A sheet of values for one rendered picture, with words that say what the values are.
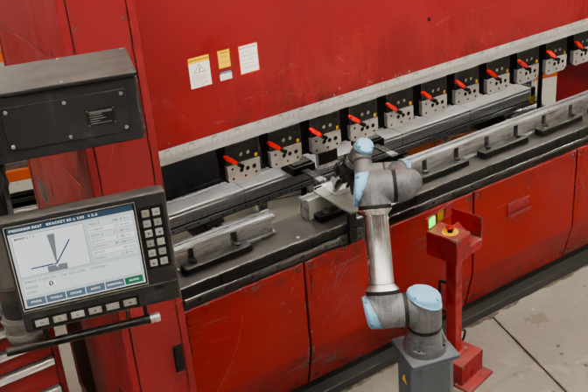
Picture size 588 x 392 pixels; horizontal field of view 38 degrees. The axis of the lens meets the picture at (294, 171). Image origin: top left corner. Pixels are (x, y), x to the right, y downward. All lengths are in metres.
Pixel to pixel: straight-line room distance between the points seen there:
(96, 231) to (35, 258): 0.18
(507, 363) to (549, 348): 0.24
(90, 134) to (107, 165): 0.54
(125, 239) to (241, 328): 1.21
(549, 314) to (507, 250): 0.42
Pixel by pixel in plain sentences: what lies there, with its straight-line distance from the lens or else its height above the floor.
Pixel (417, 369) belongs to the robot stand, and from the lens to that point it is 2.97.
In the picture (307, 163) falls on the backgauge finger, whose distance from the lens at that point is 3.82.
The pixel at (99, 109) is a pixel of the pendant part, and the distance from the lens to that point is 2.29.
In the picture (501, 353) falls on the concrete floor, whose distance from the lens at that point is 4.31.
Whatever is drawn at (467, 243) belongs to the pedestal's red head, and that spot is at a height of 0.73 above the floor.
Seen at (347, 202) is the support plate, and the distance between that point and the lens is 3.50.
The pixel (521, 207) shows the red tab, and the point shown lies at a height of 0.57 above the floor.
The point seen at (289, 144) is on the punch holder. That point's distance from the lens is 3.43.
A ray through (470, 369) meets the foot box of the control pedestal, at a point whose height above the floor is 0.06.
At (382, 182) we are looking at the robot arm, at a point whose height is 1.35.
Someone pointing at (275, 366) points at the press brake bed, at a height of 0.32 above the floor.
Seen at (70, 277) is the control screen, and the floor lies 1.39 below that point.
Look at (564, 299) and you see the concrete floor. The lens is 4.73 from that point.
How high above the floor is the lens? 2.62
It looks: 25 degrees down
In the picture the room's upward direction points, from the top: 5 degrees counter-clockwise
